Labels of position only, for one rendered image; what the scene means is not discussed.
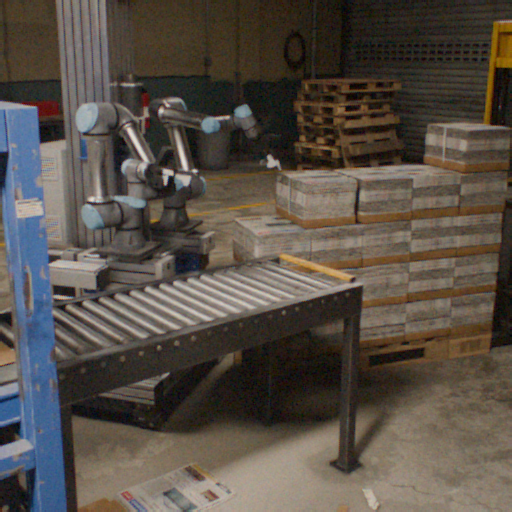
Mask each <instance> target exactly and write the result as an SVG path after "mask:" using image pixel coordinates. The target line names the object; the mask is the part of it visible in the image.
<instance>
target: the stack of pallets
mask: <svg viewBox="0 0 512 512"><path fill-rule="evenodd" d="M301 83H302V89H301V90H297V95H298V96H297V101H296V102H294V112H296V115H297V120H296V122H297V132H299V135H300V140H299V142H294V144H295V163H297V171H298V170H330V171H331V172H332V171H333V170H334V169H346V168H344V162H343V161H345V160H344V158H343V156H342V151H341V147H342V144H340V140H341V138H340V134H339V133H338V128H337V124H338V122H342V121H346V120H357V119H369V118H375V114H382V117H393V114H394V111H390V101H391V100H394V93H395V90H401V79H399V80H380V79H327V80H301ZM384 83H390V89H384ZM314 84H318V88H314ZM376 93H384V96H383V99H376ZM308 94H314V99H308ZM356 94H360V97H358V98H357V96H356ZM333 96H335V97H333ZM371 104H379V107H378V109H375V110H374V109H371ZM351 105H355V106H356V108H351ZM305 106H312V109H305ZM307 116H314V119H307ZM356 116H359V118H356ZM308 127H314V129H311V130H308ZM310 137H317V139H310ZM330 145H334V146H330ZM306 147H312V149H310V150H306ZM306 158H312V159H306ZM308 167H310V168H311V169H308Z"/></svg>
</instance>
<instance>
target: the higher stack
mask: <svg viewBox="0 0 512 512"><path fill-rule="evenodd" d="M427 125H428V126H427V134H426V140H425V141H426V142H425V143H426V144H425V145H426V147H425V149H426V150H425V156H426V157H431V158H436V159H441V160H443V162H444V160H446V161H450V162H456V163H460V164H483V163H501V162H508V159H509V156H510V153H509V151H510V149H509V144H510V136H512V135H510V133H512V128H507V127H502V126H490V125H489V126H487V125H485V124H479V123H436V124H427ZM425 166H430V167H435V168H438V169H440V170H441V169H442V170H446V171H450V172H455V173H458V174H461V179H460V180H461V182H460V183H461V185H460V186H459V187H460V192H459V194H460V198H459V199H458V200H459V204H458V207H460V208H466V207H469V206H479V205H492V204H504V202H505V198H504V197H506V196H505V192H506V189H507V182H508V181H506V180H507V177H506V176H507V172H505V171H502V170H493V171H478V172H461V171H456V170H451V169H447V168H443V167H439V166H434V165H425ZM501 219H502V213H500V212H495V213H484V214H471V215H458V221H457V222H458V224H457V225H458V226H457V231H455V236H458V238H457V239H458V241H457V243H458V244H457V246H455V248H458V249H459V248H468V247H479V246H489V245H500V243H501V238H502V237H501V234H502V233H501V230H502V229H501V228H502V220H501ZM452 258H454V259H456V262H454V271H453V272H454V273H453V274H452V275H453V281H452V282H453V284H452V289H459V288H467V287H476V286H484V285H492V284H496V282H497V272H498V270H499V269H498V266H499V263H498V261H499V260H498V258H499V253H497V252H490V253H480V254H470V255H460V256H457V255H455V256H452ZM496 294H497V293H494V292H493V291H490V292H482V293H474V294H467V295H459V296H451V297H450V300H451V301H450V306H451V307H450V320H449V321H450V322H449V327H450V328H452V327H459V326H466V325H473V324H481V323H488V322H491V320H492V315H493V314H492V313H493V302H495V301H496ZM446 337H448V338H447V340H448V349H447V359H454V358H460V357H466V356H473V354H474V355H479V353H485V352H489V347H490V337H491V329H484V331H478V332H470V333H464V334H457V335H447V336H446Z"/></svg>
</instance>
